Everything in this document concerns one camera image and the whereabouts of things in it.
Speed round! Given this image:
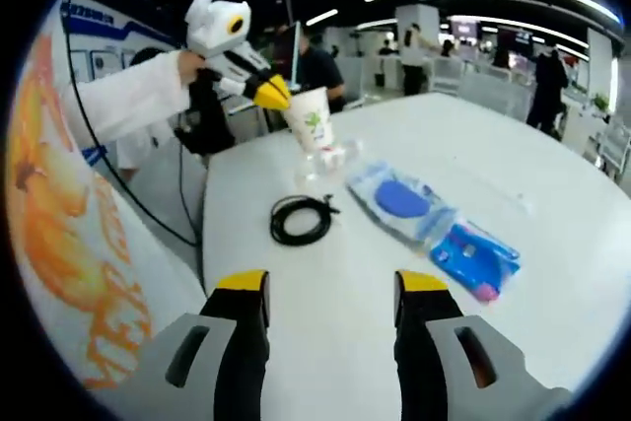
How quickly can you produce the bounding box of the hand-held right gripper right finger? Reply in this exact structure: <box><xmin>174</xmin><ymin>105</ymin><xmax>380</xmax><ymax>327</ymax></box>
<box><xmin>392</xmin><ymin>269</ymin><xmax>576</xmax><ymax>421</ymax></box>

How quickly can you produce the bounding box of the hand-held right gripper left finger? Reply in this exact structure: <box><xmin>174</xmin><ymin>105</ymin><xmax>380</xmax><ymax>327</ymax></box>
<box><xmin>125</xmin><ymin>269</ymin><xmax>271</xmax><ymax>421</ymax></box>

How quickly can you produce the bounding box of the white paper cup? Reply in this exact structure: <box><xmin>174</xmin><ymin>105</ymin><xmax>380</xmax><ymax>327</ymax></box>
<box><xmin>280</xmin><ymin>85</ymin><xmax>346</xmax><ymax>156</ymax></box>

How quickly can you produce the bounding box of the clear water bottle red label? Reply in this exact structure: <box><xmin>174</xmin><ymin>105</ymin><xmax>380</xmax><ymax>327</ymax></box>
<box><xmin>294</xmin><ymin>137</ymin><xmax>369</xmax><ymax>188</ymax></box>

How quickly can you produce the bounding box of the blue plastic packet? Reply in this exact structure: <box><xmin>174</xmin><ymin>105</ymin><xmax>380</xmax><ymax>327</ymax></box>
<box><xmin>427</xmin><ymin>222</ymin><xmax>523</xmax><ymax>303</ymax></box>

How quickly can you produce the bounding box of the clear bag with blue pad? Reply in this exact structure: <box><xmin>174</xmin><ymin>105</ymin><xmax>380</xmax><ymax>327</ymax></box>
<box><xmin>344</xmin><ymin>160</ymin><xmax>462</xmax><ymax>249</ymax></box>

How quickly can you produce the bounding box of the person's left hand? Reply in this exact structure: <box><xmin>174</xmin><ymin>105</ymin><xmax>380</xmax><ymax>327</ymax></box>
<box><xmin>175</xmin><ymin>49</ymin><xmax>207</xmax><ymax>83</ymax></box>

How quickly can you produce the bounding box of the computer monitor with stand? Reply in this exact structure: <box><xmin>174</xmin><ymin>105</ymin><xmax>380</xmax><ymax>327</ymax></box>
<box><xmin>274</xmin><ymin>20</ymin><xmax>303</xmax><ymax>93</ymax></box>

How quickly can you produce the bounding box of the white office partition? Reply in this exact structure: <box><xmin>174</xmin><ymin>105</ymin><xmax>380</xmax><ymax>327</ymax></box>
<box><xmin>433</xmin><ymin>55</ymin><xmax>534</xmax><ymax>122</ymax></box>

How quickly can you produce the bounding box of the blue white wall poster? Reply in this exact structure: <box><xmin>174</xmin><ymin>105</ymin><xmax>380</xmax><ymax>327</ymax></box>
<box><xmin>61</xmin><ymin>0</ymin><xmax>176</xmax><ymax>83</ymax></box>

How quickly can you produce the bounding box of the orange printed wall poster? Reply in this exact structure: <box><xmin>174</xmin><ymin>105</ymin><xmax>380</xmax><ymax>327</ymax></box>
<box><xmin>7</xmin><ymin>31</ymin><xmax>155</xmax><ymax>392</ymax></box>

